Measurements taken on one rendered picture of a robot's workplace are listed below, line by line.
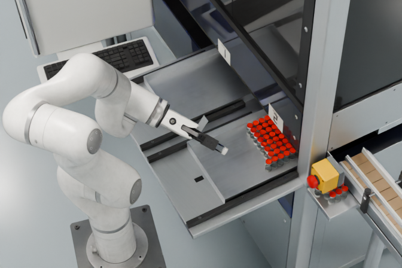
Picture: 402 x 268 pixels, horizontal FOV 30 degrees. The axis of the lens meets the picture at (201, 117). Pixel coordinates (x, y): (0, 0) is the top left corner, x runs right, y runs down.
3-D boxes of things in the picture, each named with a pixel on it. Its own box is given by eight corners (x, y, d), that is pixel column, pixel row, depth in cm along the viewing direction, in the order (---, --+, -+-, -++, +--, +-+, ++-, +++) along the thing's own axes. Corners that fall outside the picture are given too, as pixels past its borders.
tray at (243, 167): (274, 109, 261) (274, 103, 258) (315, 163, 246) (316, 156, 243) (187, 148, 251) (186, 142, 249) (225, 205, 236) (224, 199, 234)
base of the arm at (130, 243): (92, 282, 223) (82, 252, 209) (81, 230, 235) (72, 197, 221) (154, 266, 226) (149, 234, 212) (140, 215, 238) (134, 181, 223)
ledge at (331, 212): (342, 174, 245) (343, 170, 243) (366, 203, 237) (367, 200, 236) (306, 191, 241) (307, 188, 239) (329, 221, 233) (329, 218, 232)
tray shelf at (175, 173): (220, 44, 284) (219, 40, 283) (323, 176, 244) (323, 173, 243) (103, 91, 271) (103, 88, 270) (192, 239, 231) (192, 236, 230)
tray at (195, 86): (226, 49, 280) (226, 42, 277) (262, 94, 265) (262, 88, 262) (144, 82, 271) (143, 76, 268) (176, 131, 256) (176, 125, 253)
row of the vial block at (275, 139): (262, 125, 256) (262, 116, 253) (290, 162, 246) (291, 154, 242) (256, 127, 256) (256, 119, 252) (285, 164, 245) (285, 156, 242)
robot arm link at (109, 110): (91, 129, 182) (131, 145, 211) (123, 72, 182) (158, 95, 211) (61, 112, 184) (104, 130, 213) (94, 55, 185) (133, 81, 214)
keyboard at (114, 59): (143, 40, 295) (142, 36, 293) (154, 64, 287) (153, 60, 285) (43, 68, 288) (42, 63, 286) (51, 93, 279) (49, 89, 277)
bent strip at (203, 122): (204, 125, 257) (204, 115, 253) (209, 131, 255) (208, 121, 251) (168, 142, 253) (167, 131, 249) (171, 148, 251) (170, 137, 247)
